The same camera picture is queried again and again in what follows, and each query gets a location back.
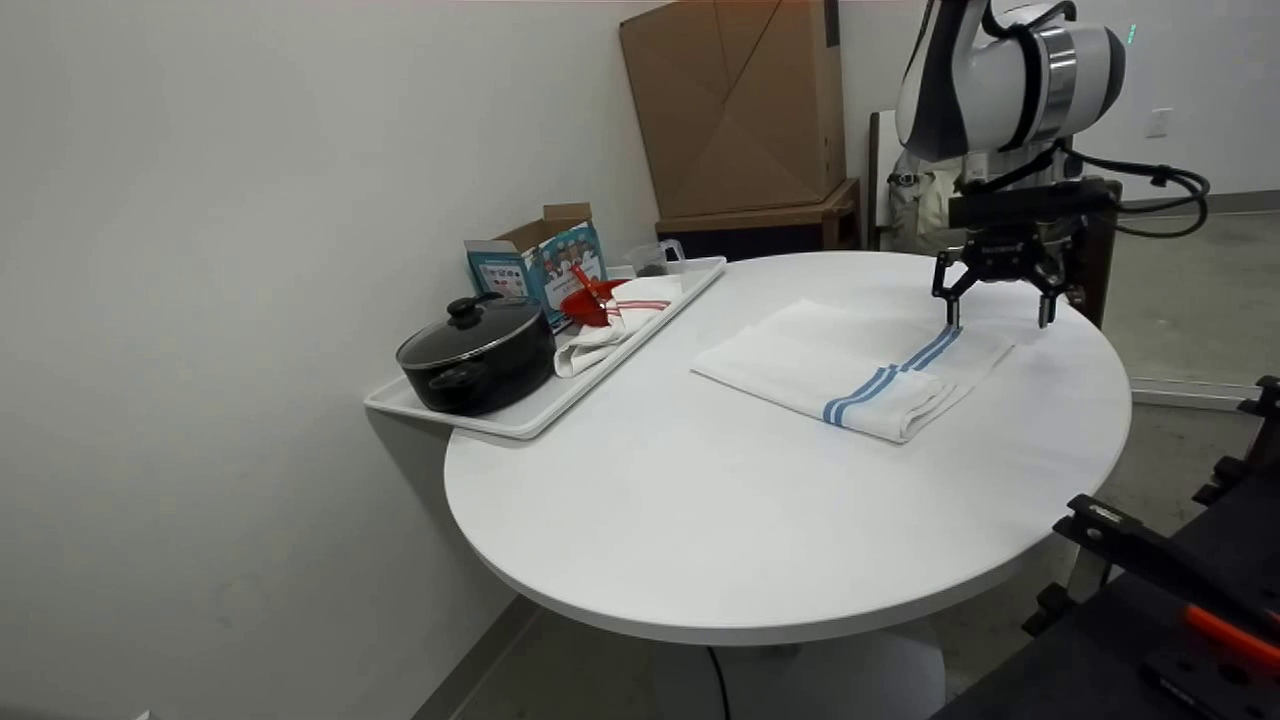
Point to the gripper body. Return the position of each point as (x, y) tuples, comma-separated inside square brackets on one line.
[(1020, 252)]

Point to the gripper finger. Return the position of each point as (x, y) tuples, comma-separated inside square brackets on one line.
[(950, 290), (1050, 292)]

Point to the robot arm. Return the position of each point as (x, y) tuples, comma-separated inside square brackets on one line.
[(985, 90)]

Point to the white and blue towel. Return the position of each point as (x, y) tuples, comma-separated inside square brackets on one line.
[(830, 365)]

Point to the white and red towel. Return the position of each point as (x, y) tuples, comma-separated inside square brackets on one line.
[(612, 330)]

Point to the dark wooden chair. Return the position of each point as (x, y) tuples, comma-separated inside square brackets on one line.
[(1100, 270)]

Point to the white bag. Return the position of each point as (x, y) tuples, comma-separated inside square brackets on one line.
[(920, 205)]

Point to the wooden bench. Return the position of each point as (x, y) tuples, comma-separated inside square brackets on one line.
[(760, 225)]

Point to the large flat cardboard box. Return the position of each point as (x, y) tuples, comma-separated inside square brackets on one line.
[(730, 100)]

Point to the clear plastic container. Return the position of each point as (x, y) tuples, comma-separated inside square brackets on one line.
[(655, 258)]

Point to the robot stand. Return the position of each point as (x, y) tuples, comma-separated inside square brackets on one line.
[(1120, 650)]

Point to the red plastic ladle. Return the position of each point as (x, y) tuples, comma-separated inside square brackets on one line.
[(585, 302)]

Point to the small printed cardboard box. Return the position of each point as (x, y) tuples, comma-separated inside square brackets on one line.
[(535, 262)]

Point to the white tray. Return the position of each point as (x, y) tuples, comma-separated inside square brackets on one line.
[(540, 408)]

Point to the black pot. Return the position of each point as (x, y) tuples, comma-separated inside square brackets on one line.
[(490, 375)]

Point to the black glass pot lid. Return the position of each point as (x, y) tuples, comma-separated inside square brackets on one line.
[(470, 332)]

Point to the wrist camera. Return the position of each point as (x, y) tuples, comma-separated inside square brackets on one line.
[(1030, 204)]

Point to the wall socket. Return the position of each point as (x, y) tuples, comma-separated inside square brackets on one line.
[(1158, 122)]

